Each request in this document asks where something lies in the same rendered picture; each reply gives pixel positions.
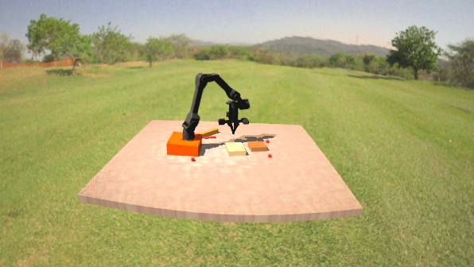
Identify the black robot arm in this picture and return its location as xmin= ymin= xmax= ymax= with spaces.
xmin=181 ymin=73 xmax=250 ymax=141

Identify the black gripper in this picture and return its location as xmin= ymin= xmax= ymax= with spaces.
xmin=218 ymin=111 xmax=249 ymax=135

